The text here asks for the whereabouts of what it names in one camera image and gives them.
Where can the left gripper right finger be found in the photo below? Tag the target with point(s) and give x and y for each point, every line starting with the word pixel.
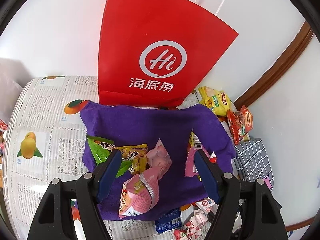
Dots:
pixel 210 174

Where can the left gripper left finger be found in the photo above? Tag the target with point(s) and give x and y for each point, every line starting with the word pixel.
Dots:
pixel 105 174

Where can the small red snack packet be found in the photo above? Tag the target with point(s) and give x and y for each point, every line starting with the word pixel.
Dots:
pixel 213 158

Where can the green triangular snack pack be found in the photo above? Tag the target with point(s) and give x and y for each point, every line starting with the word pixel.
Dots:
pixel 101 148

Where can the long pink red wrapper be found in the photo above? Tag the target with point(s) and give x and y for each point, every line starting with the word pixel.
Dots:
pixel 205 204

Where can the yellow triangular snack pack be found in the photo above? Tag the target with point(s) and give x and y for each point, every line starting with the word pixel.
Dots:
pixel 137 155

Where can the pink yellow candy bag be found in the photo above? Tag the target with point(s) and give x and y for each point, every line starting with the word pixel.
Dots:
pixel 194 144

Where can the pink silver-striped snack bag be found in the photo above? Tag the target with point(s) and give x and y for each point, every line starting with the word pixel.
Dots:
pixel 139 194

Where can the light pink snack packet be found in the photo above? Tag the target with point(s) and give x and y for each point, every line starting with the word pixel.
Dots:
pixel 158 157

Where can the blue snack packet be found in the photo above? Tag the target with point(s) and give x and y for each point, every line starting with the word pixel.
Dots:
pixel 170 220

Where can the grey checked cloth with star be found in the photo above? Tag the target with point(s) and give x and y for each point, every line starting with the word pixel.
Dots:
pixel 251 162

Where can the purple towel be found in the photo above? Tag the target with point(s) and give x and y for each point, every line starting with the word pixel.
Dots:
pixel 126 125

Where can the strawberry print snack packet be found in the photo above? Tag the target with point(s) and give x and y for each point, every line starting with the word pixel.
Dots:
pixel 192 228

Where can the orange chips bag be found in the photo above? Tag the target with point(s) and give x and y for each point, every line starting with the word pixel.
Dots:
pixel 240 123

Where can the yellow chips bag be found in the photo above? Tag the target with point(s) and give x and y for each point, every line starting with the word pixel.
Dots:
pixel 217 101

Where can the red paper shopping bag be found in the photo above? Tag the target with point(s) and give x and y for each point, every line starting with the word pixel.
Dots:
pixel 155 52

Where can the white plastic shopping bag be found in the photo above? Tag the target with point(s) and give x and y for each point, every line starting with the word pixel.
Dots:
pixel 10 91

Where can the brown wooden door frame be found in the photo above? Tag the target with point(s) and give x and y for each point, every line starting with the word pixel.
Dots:
pixel 286 60

